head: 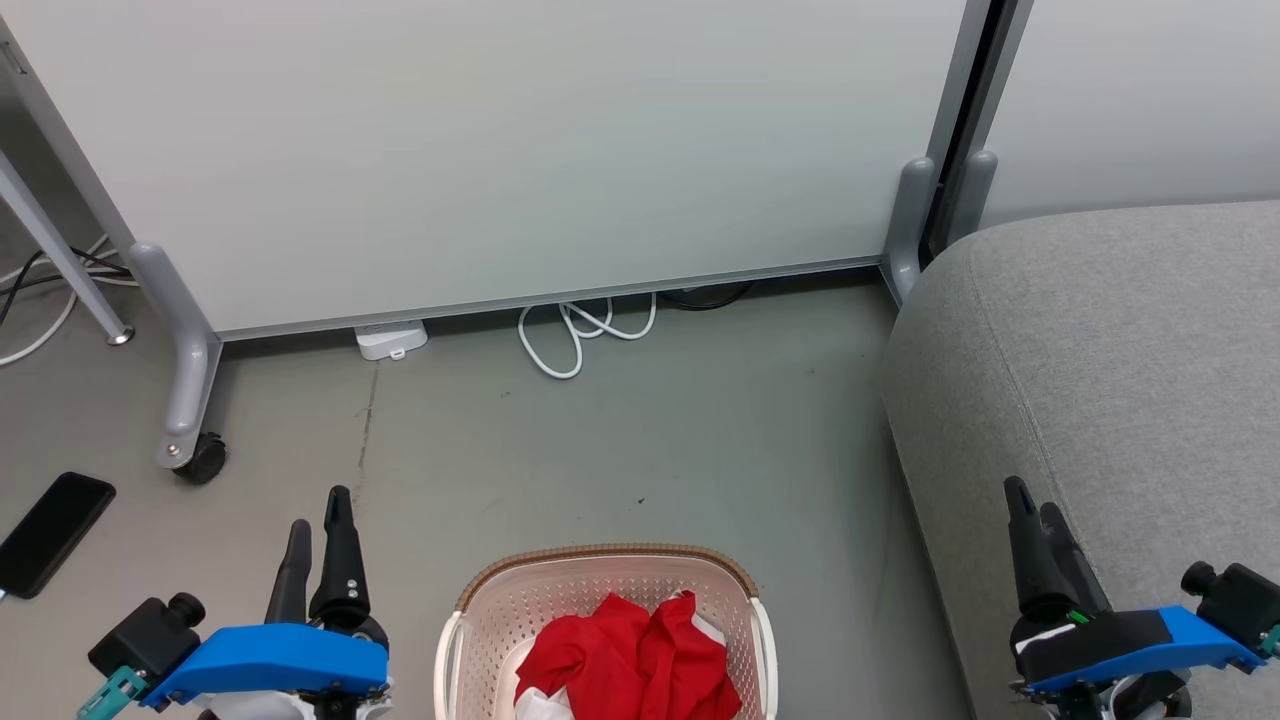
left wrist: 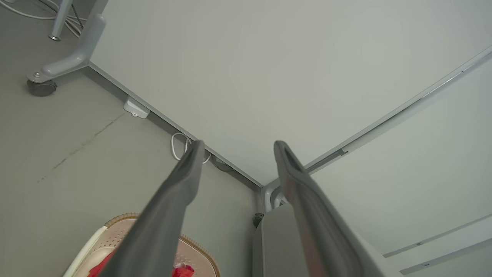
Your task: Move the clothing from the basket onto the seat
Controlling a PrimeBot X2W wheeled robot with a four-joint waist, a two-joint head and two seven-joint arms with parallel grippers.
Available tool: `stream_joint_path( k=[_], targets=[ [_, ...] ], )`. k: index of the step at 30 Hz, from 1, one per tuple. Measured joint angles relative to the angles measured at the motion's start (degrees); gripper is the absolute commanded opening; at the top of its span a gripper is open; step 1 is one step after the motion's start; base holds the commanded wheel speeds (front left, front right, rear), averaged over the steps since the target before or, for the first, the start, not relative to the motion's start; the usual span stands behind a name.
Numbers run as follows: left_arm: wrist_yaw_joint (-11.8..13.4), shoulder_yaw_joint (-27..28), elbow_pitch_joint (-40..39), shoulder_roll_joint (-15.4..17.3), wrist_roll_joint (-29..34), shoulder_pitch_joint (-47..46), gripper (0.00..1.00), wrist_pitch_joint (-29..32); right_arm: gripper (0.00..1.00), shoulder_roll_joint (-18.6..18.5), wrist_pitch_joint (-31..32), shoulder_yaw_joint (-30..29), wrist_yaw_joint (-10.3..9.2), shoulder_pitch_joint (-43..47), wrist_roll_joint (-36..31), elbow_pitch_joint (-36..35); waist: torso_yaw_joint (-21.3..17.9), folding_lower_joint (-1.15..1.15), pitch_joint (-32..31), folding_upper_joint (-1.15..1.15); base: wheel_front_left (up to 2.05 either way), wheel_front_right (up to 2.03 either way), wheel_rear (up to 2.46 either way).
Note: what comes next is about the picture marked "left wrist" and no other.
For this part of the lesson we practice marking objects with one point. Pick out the narrow white partition panel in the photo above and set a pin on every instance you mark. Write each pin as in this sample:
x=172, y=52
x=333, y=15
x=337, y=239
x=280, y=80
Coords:
x=423, y=161

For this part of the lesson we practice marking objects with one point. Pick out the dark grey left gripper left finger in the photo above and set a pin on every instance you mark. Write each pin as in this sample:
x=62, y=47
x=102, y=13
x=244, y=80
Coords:
x=161, y=223

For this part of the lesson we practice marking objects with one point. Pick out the table leg with caster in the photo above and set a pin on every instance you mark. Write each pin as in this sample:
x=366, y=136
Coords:
x=77, y=57

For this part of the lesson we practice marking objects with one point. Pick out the grey partition foot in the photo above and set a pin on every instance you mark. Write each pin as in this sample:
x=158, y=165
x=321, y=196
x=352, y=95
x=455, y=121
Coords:
x=269, y=196

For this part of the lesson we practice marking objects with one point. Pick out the grey fabric sofa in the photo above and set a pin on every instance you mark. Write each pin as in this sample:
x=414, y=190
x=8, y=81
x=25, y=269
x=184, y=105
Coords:
x=273, y=246

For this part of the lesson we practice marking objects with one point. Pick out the white power adapter box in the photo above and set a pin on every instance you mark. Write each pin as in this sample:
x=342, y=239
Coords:
x=135, y=108

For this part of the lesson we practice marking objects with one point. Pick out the black caster wheel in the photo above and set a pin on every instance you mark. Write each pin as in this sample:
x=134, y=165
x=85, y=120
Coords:
x=40, y=87

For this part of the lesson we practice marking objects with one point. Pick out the grey metal table leg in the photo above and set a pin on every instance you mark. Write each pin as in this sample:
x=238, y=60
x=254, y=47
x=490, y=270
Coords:
x=61, y=19

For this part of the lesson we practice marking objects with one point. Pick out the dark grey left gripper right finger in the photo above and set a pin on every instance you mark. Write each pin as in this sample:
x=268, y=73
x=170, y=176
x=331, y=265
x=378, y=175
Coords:
x=315, y=223

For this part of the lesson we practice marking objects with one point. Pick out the red cloth garment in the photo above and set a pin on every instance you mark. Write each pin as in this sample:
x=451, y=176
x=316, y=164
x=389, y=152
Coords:
x=183, y=271

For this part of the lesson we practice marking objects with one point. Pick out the large white partition panel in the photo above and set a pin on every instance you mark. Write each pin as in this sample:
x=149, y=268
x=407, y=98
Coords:
x=269, y=77

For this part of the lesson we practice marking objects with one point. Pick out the beige perforated laundry basket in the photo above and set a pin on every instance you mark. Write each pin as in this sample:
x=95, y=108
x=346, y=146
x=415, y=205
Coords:
x=119, y=230

